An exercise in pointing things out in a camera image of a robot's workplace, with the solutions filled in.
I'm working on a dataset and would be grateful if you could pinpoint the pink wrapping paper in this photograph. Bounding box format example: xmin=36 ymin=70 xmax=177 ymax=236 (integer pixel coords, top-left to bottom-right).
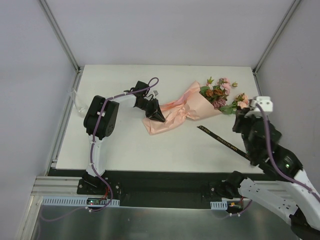
xmin=142 ymin=81 xmax=222 ymax=136

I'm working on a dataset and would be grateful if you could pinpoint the black ribbon gold lettering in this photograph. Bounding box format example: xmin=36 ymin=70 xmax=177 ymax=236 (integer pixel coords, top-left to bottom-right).
xmin=197 ymin=125 xmax=249 ymax=160

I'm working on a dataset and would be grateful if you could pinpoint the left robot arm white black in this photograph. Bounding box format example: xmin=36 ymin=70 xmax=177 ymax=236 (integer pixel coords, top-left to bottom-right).
xmin=82 ymin=81 xmax=165 ymax=195

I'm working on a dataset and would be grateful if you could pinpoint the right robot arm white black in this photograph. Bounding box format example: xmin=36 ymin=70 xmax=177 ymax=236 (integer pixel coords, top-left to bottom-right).
xmin=218 ymin=108 xmax=320 ymax=240

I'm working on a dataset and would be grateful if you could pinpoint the clear glass vase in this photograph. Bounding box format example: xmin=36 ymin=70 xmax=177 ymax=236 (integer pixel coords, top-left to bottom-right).
xmin=67 ymin=88 xmax=89 ymax=118

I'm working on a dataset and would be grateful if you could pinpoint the artificial flower bouquet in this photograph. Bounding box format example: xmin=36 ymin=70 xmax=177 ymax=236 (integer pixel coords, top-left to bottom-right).
xmin=199 ymin=77 xmax=249 ymax=115

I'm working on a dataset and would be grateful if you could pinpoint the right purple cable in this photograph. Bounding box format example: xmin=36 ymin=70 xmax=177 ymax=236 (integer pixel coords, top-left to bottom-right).
xmin=212 ymin=103 xmax=320 ymax=221

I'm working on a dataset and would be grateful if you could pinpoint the purple cable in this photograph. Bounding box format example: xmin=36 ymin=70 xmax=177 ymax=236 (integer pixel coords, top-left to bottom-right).
xmin=212 ymin=103 xmax=320 ymax=221
xmin=39 ymin=77 xmax=160 ymax=222

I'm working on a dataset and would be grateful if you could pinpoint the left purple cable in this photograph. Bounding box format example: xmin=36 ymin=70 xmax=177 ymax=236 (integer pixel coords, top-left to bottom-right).
xmin=39 ymin=77 xmax=160 ymax=222

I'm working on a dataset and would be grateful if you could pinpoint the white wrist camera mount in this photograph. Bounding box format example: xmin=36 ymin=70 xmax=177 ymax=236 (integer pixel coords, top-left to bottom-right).
xmin=245 ymin=96 xmax=274 ymax=118

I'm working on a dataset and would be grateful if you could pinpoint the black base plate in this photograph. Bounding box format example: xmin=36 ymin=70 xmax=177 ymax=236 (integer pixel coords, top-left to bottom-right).
xmin=48 ymin=168 xmax=274 ymax=209

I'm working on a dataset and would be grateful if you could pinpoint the right white cable duct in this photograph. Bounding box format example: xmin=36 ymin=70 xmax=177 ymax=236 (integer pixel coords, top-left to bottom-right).
xmin=210 ymin=200 xmax=228 ymax=211

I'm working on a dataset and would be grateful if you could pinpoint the white cable duct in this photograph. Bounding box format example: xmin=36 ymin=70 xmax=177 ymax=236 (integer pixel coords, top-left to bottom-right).
xmin=42 ymin=196 xmax=120 ymax=208
xmin=210 ymin=200 xmax=228 ymax=211

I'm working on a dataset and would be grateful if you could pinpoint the left white cable duct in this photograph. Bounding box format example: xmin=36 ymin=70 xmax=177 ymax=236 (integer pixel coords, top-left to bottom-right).
xmin=42 ymin=196 xmax=120 ymax=208

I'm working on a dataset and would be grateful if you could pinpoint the aluminium front rail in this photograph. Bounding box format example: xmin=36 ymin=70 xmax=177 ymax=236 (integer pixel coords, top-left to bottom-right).
xmin=31 ymin=176 xmax=293 ymax=201

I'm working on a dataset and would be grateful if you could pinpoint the left aluminium corner post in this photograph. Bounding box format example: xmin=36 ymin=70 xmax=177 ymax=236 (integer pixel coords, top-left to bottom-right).
xmin=37 ymin=0 xmax=81 ymax=74

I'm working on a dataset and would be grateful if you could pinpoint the aluminium corner post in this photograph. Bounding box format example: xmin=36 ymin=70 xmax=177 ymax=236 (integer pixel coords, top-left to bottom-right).
xmin=252 ymin=0 xmax=303 ymax=76
xmin=37 ymin=0 xmax=81 ymax=74

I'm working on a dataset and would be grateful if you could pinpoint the right aluminium corner post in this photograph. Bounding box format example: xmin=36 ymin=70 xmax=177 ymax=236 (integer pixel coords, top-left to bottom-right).
xmin=252 ymin=0 xmax=303 ymax=76

